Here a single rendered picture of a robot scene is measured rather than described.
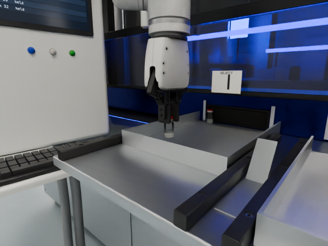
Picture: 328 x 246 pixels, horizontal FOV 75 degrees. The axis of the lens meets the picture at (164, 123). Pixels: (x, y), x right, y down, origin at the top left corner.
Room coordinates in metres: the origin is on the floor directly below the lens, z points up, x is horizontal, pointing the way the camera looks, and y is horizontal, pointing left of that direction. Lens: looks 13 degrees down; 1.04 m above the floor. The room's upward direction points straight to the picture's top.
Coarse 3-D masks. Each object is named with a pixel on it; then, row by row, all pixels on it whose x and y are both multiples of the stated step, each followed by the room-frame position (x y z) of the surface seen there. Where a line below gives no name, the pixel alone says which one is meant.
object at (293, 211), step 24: (288, 168) 0.27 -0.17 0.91; (312, 168) 0.34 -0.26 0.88; (288, 192) 0.26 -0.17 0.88; (312, 192) 0.26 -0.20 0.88; (264, 216) 0.17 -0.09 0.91; (288, 216) 0.21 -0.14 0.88; (312, 216) 0.21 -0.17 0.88; (264, 240) 0.17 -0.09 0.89; (288, 240) 0.16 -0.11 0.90; (312, 240) 0.15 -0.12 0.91
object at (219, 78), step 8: (216, 72) 0.61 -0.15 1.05; (224, 72) 0.60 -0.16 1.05; (232, 72) 0.58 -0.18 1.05; (240, 72) 0.57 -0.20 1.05; (216, 80) 0.61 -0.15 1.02; (224, 80) 0.59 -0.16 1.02; (232, 80) 0.58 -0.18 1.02; (240, 80) 0.57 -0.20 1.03; (216, 88) 0.61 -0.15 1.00; (224, 88) 0.59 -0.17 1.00; (232, 88) 0.58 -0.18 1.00; (240, 88) 0.56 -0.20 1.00
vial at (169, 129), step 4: (172, 120) 0.46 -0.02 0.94; (164, 124) 0.46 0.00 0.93; (168, 124) 0.45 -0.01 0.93; (172, 124) 0.45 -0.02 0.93; (164, 128) 0.46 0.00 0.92; (168, 128) 0.45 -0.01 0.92; (172, 128) 0.45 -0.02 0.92; (164, 132) 0.46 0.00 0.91; (168, 132) 0.45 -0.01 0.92; (172, 132) 0.45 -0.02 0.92; (164, 136) 0.46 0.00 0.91; (168, 136) 0.45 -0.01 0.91; (172, 136) 0.45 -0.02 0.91
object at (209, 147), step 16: (128, 128) 0.49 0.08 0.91; (144, 128) 0.53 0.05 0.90; (160, 128) 0.58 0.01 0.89; (176, 128) 0.62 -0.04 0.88; (192, 128) 0.62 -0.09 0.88; (208, 128) 0.62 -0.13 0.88; (224, 128) 0.62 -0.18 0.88; (240, 128) 0.62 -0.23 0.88; (272, 128) 0.50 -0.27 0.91; (128, 144) 0.46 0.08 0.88; (144, 144) 0.43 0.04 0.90; (160, 144) 0.40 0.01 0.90; (176, 144) 0.38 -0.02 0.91; (192, 144) 0.47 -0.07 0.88; (208, 144) 0.47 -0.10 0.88; (224, 144) 0.47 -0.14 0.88; (240, 144) 0.47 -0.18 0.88; (176, 160) 0.37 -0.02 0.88; (192, 160) 0.35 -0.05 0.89; (208, 160) 0.33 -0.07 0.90; (224, 160) 0.31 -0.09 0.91
